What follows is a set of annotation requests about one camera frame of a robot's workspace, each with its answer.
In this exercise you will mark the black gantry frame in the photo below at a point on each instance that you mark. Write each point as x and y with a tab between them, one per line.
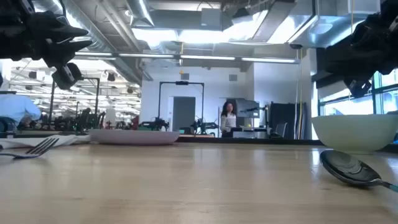
182	83
97	93

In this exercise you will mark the person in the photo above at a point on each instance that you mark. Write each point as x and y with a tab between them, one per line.
15	107
228	121

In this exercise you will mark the grey square wall vent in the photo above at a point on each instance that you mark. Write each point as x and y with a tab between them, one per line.
233	77
185	76

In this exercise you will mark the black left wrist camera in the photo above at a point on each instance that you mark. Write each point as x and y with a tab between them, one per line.
66	76

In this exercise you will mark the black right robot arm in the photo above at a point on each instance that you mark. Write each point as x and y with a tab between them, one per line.
390	6

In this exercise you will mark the long ceiling light tube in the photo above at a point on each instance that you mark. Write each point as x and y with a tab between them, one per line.
269	60
207	58
146	55
94	54

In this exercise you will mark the black background robot arm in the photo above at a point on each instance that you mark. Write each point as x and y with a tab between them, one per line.
203	126
155	124

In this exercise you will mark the grey door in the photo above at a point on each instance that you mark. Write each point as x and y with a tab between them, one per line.
183	112

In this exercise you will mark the pale green bowl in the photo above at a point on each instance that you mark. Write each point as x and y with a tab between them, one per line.
354	132

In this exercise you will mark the white paper napkin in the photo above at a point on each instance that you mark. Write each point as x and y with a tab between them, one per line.
18	142

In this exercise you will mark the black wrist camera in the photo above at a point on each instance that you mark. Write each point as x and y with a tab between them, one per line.
66	76
357	87

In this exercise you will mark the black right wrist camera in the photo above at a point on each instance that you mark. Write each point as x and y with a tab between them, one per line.
357	87

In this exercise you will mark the grey office chair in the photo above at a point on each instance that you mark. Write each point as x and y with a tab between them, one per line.
281	129

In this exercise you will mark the purple plate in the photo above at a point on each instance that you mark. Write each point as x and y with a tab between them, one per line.
133	137

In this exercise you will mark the silver ventilation duct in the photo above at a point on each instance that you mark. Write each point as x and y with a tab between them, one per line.
102	28

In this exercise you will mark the grey monitor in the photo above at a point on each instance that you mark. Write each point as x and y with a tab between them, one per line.
248	109

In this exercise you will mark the blue-green toothbrush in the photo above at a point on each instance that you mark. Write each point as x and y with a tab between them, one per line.
40	148

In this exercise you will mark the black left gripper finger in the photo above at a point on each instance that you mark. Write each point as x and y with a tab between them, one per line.
76	46
73	31

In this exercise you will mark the black aluminium table frame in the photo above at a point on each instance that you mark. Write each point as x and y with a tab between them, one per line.
248	140

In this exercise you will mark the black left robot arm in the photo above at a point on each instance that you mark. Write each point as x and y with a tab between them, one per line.
9	6

